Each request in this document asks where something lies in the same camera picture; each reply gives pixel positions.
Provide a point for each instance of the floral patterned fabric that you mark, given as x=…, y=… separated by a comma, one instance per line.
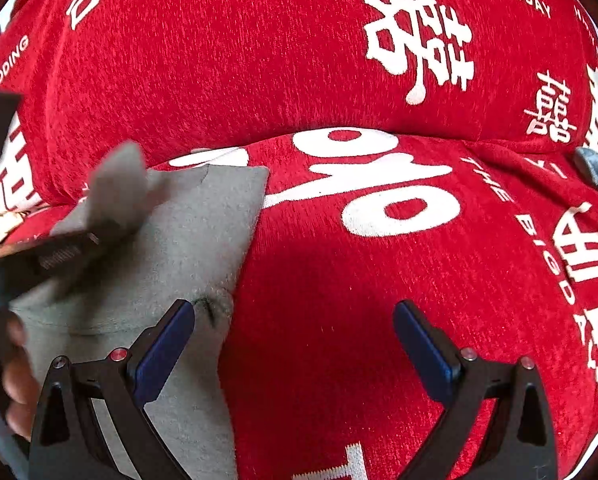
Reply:
x=4, y=232

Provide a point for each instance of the red printed blanket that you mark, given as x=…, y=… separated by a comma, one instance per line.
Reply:
x=304, y=85

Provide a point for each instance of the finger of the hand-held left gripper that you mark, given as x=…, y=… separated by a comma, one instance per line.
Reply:
x=54, y=255

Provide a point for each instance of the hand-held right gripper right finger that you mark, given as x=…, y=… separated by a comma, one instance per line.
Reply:
x=424, y=350

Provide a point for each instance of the small grey garment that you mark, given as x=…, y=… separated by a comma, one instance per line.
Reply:
x=189, y=240

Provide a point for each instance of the person's left hand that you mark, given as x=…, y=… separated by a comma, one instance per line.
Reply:
x=21, y=385

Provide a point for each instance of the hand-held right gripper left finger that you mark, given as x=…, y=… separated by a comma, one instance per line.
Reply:
x=161, y=350

